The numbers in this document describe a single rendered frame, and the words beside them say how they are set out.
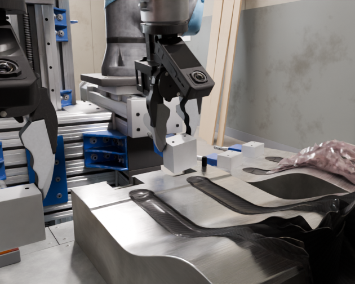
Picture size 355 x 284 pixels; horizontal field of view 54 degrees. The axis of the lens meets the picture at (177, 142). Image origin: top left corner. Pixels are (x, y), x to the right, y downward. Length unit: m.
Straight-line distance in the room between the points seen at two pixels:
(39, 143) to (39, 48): 0.64
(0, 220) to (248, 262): 0.24
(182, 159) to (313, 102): 3.15
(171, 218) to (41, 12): 0.70
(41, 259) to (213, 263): 0.34
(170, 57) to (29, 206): 0.29
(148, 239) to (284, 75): 3.62
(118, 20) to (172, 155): 0.47
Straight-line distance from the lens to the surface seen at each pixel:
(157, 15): 0.55
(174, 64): 0.53
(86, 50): 8.85
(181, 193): 0.55
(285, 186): 0.67
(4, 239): 0.40
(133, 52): 0.95
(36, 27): 1.02
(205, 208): 0.51
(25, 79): 0.30
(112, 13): 0.97
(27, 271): 0.57
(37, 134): 0.39
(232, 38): 4.24
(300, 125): 3.84
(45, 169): 0.41
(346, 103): 3.48
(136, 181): 0.61
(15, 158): 0.91
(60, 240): 0.62
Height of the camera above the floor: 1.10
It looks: 14 degrees down
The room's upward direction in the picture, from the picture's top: straight up
